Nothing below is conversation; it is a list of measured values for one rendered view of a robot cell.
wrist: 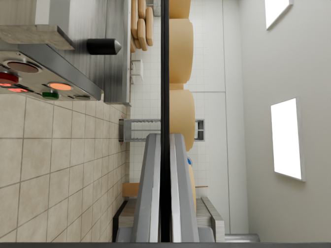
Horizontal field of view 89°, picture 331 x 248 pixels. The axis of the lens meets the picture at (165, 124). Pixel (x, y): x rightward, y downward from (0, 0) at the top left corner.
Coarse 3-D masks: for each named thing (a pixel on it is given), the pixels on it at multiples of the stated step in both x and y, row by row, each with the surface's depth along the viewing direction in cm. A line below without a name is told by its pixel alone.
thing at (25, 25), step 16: (0, 0) 15; (16, 0) 15; (32, 0) 15; (48, 0) 15; (64, 0) 17; (0, 16) 15; (16, 16) 15; (32, 16) 15; (48, 16) 15; (64, 16) 17; (0, 32) 15; (16, 32) 15; (32, 32) 15; (48, 32) 15; (64, 32) 15; (64, 48) 17
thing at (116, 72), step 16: (112, 0) 46; (128, 0) 46; (112, 16) 46; (128, 16) 46; (112, 32) 45; (128, 32) 45; (128, 48) 45; (112, 64) 44; (128, 64) 45; (112, 80) 44; (128, 80) 45; (112, 96) 44; (128, 96) 45
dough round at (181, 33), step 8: (176, 24) 12; (184, 24) 12; (192, 24) 13; (176, 32) 12; (184, 32) 12; (192, 32) 12; (176, 40) 12; (184, 40) 12; (192, 40) 12; (176, 48) 12; (184, 48) 12; (192, 48) 12; (176, 56) 12; (184, 56) 12; (192, 56) 12; (176, 64) 12; (184, 64) 12; (192, 64) 13; (176, 72) 13; (184, 72) 13; (176, 80) 14; (184, 80) 14
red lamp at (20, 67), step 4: (8, 64) 21; (12, 64) 21; (16, 64) 21; (20, 64) 21; (24, 64) 21; (12, 68) 22; (16, 68) 22; (20, 68) 22; (24, 68) 22; (28, 68) 22; (32, 68) 22; (36, 68) 23; (28, 72) 24; (32, 72) 24; (36, 72) 24
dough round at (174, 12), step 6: (174, 0) 13; (180, 0) 13; (186, 0) 13; (174, 6) 13; (180, 6) 13; (186, 6) 13; (174, 12) 14; (180, 12) 14; (186, 12) 14; (174, 18) 14; (180, 18) 14; (186, 18) 14
